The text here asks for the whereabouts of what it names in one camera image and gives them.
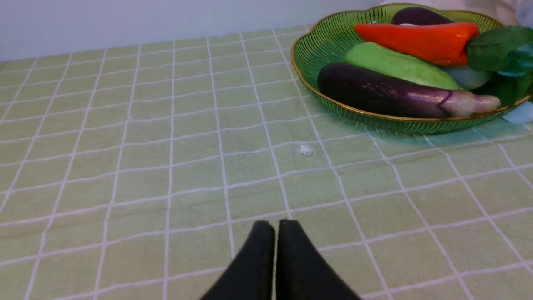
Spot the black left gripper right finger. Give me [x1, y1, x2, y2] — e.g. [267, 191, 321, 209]
[276, 220, 360, 300]

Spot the green cucumber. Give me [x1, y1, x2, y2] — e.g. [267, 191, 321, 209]
[344, 42, 463, 90]

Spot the white radish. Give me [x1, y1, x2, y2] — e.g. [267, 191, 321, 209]
[441, 65, 493, 90]

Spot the small white crumb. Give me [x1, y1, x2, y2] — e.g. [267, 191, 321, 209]
[298, 144, 314, 156]

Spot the orange carrot with leaves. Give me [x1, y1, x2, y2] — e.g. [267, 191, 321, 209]
[354, 22, 532, 77]

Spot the green glass ribbed plate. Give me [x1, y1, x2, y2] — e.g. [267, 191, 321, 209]
[291, 2, 532, 135]

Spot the purple eggplant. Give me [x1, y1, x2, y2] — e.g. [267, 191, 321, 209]
[391, 6, 454, 25]
[317, 62, 501, 118]

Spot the front purple eggplant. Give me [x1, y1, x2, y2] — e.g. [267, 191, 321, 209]
[317, 62, 501, 118]

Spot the rear purple eggplant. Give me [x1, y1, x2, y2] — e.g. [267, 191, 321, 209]
[391, 6, 454, 25]

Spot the green checkered tablecloth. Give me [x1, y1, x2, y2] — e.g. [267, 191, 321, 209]
[0, 26, 533, 300]

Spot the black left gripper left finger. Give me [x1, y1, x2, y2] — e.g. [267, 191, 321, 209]
[201, 220, 275, 300]

